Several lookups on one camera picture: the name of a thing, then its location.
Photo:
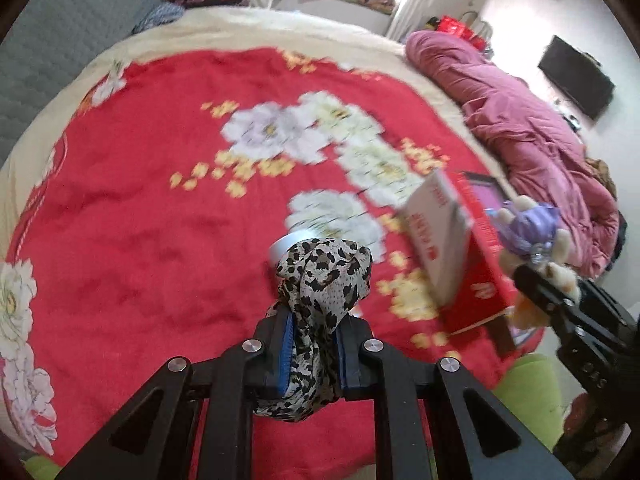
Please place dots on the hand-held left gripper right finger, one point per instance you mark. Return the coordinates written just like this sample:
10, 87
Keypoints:
345, 360

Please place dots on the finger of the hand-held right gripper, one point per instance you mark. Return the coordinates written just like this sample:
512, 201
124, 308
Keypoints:
597, 296
540, 290

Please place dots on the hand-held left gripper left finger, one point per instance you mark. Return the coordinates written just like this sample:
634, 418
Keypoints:
285, 355

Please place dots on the beige teddy bear purple dress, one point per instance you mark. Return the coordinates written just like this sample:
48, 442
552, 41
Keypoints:
532, 222

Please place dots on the leopard print scarf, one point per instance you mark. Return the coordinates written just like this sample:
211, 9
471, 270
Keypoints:
320, 285

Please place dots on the large pink textbook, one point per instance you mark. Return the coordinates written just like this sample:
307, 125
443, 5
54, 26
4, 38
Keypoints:
482, 176

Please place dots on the person's right forearm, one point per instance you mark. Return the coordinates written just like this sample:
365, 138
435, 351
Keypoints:
590, 425

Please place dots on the dark blue clothes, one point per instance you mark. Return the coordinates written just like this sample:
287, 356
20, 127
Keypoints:
620, 240

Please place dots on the lime green cloth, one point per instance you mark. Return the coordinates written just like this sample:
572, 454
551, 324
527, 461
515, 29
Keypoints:
530, 390

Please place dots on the thick red book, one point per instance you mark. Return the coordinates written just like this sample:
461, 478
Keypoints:
450, 240

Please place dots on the pink and blue book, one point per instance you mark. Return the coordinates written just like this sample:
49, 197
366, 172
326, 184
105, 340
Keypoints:
485, 200

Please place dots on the white jar teal band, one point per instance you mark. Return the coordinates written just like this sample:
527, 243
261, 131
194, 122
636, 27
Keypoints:
290, 247

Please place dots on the brown clothes pile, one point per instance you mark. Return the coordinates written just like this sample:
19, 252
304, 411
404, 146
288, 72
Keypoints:
600, 170

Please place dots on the pink quilt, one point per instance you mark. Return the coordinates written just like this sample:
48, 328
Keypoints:
525, 130

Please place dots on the red floral blanket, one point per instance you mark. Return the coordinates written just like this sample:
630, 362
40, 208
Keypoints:
150, 210

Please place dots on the metal chair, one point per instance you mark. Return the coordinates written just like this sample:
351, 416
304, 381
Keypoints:
480, 30

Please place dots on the red bags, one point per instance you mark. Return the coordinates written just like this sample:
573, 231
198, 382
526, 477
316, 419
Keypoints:
452, 27

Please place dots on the bed with beige sheet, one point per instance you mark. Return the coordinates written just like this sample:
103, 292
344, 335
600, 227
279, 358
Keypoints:
250, 25

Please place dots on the patterned folded blanket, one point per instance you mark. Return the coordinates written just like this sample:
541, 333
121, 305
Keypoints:
375, 0

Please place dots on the white window bench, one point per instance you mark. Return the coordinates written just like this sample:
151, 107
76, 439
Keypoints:
330, 10

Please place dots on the blue patterned cloth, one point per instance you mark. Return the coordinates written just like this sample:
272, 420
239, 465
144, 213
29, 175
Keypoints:
157, 15

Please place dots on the grey quilted headboard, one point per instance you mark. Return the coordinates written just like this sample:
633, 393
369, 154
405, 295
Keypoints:
65, 45

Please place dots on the black wall television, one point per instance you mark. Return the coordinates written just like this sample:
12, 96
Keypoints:
575, 77

